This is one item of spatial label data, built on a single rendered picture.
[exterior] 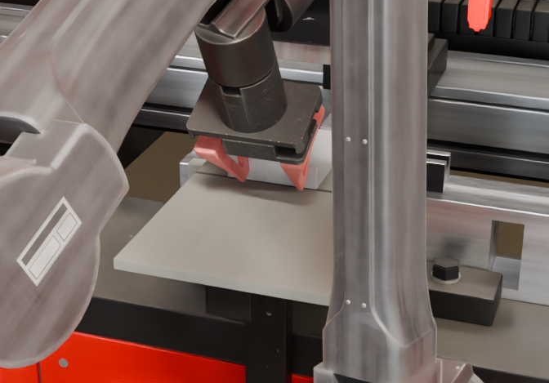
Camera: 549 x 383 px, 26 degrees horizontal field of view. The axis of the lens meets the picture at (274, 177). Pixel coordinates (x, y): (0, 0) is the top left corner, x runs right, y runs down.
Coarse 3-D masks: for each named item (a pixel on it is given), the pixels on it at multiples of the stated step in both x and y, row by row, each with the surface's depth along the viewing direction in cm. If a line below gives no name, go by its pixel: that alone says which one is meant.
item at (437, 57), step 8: (432, 40) 135; (440, 40) 137; (432, 48) 135; (440, 48) 135; (432, 56) 132; (440, 56) 134; (432, 64) 130; (440, 64) 135; (328, 72) 132; (432, 72) 131; (440, 72) 136; (328, 80) 133; (432, 80) 131; (328, 88) 133; (432, 88) 132; (328, 120) 120; (320, 128) 118; (328, 128) 118
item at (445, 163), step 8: (432, 152) 114; (440, 152) 114; (448, 152) 114; (432, 160) 112; (440, 160) 112; (448, 160) 113; (432, 168) 112; (440, 168) 112; (448, 168) 114; (432, 176) 112; (440, 176) 112; (448, 176) 114; (432, 184) 113; (440, 184) 112; (440, 192) 113
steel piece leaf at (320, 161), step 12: (324, 144) 115; (312, 156) 112; (324, 156) 112; (252, 168) 108; (264, 168) 107; (276, 168) 107; (312, 168) 106; (324, 168) 110; (264, 180) 108; (276, 180) 107; (288, 180) 107; (312, 180) 106
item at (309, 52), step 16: (320, 0) 109; (304, 16) 110; (320, 16) 110; (272, 32) 112; (288, 32) 112; (304, 32) 111; (320, 32) 111; (288, 48) 113; (304, 48) 113; (320, 48) 112
